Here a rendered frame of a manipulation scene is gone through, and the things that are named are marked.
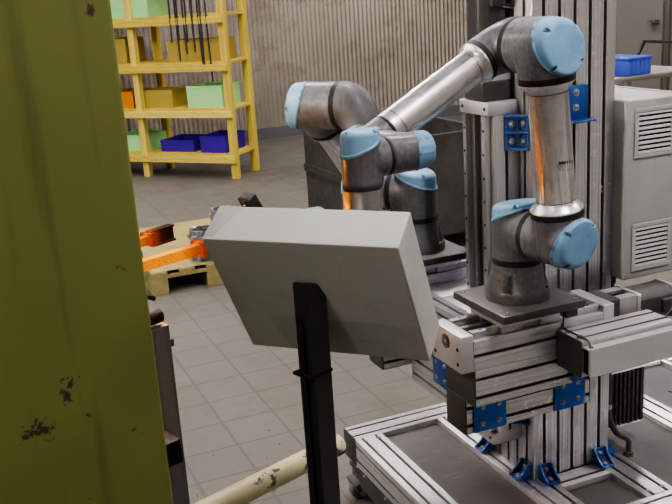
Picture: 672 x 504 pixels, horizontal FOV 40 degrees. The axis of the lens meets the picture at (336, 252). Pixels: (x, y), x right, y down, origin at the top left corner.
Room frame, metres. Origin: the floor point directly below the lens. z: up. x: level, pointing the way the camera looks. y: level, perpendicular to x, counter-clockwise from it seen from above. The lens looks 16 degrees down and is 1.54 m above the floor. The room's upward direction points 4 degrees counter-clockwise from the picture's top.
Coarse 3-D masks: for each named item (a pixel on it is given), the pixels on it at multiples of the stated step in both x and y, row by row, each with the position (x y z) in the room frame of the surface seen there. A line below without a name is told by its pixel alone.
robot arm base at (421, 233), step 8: (416, 224) 2.46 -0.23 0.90; (424, 224) 2.46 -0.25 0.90; (432, 224) 2.47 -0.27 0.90; (416, 232) 2.46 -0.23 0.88; (424, 232) 2.46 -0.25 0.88; (432, 232) 2.47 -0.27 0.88; (440, 232) 2.50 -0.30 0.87; (424, 240) 2.45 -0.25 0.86; (432, 240) 2.46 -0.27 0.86; (440, 240) 2.50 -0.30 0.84; (424, 248) 2.44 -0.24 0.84; (432, 248) 2.45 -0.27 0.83; (440, 248) 2.47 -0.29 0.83
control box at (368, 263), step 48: (240, 240) 1.43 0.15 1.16; (288, 240) 1.40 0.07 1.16; (336, 240) 1.38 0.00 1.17; (384, 240) 1.35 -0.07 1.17; (240, 288) 1.50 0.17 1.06; (288, 288) 1.46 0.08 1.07; (336, 288) 1.42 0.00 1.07; (384, 288) 1.39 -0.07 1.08; (288, 336) 1.54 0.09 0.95; (336, 336) 1.50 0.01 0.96; (384, 336) 1.46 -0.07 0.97; (432, 336) 1.47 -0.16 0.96
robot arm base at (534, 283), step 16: (496, 272) 2.03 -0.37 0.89; (512, 272) 2.01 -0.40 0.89; (528, 272) 2.00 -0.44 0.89; (544, 272) 2.04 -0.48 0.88; (496, 288) 2.02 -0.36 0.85; (512, 288) 2.01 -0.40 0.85; (528, 288) 1.99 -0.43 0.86; (544, 288) 2.01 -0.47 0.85; (512, 304) 1.99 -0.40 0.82; (528, 304) 1.98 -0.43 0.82
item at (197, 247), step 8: (192, 240) 2.00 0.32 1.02; (200, 240) 2.01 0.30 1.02; (176, 248) 1.97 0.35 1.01; (184, 248) 1.96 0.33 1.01; (192, 248) 1.96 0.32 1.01; (200, 248) 1.98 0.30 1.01; (152, 256) 1.92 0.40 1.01; (160, 256) 1.91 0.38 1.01; (168, 256) 1.92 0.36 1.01; (176, 256) 1.94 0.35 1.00; (184, 256) 1.95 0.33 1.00; (192, 256) 1.96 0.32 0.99; (200, 256) 1.98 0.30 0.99; (144, 264) 1.88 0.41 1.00; (152, 264) 1.89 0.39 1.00; (160, 264) 1.91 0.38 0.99; (168, 264) 1.92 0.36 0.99
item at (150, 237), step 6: (156, 228) 2.41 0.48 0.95; (162, 228) 2.41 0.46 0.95; (168, 228) 2.43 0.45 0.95; (144, 234) 2.38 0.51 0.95; (150, 234) 2.36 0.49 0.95; (156, 234) 2.40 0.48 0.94; (162, 234) 2.41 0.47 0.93; (168, 234) 2.43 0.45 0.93; (144, 240) 2.35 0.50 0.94; (150, 240) 2.37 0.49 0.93; (156, 240) 2.40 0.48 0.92; (162, 240) 2.41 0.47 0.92; (168, 240) 2.42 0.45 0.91; (150, 246) 2.37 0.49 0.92
